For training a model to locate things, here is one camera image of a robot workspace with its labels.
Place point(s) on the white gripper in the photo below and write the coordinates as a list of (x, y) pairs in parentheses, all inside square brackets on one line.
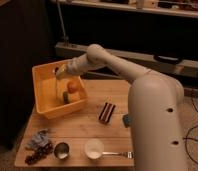
[(67, 69)]

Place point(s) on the brush with clear handle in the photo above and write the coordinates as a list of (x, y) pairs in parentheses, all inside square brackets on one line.
[(56, 83)]

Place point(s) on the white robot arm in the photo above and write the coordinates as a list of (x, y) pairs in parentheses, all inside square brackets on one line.
[(153, 101)]

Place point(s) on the green object in tray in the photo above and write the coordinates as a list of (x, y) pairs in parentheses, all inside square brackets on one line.
[(66, 97)]

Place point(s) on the yellow plastic tray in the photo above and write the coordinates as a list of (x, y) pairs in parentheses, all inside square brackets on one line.
[(48, 91)]

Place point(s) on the orange fruit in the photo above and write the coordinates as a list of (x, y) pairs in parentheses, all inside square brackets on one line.
[(72, 86)]

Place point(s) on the metal pole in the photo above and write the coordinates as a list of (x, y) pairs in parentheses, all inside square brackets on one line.
[(64, 37)]

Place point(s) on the striped brown sponge block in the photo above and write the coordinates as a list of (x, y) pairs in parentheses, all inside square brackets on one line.
[(106, 113)]

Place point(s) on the teal small object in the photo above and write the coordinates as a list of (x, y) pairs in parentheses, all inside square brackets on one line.
[(126, 120)]

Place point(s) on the blue crumpled cloth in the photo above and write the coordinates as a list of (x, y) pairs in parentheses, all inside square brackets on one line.
[(39, 139)]

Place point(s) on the white measuring cup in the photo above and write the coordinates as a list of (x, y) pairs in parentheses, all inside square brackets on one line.
[(94, 149)]

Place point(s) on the small metal cup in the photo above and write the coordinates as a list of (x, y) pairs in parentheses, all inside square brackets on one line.
[(61, 150)]

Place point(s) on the dark grape bunch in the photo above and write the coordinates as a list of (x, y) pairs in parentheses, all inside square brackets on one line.
[(40, 153)]

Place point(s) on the white shelf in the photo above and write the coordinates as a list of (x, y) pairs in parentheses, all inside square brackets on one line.
[(128, 7)]

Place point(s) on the grey baseboard rail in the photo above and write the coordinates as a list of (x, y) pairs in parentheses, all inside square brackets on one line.
[(132, 56)]

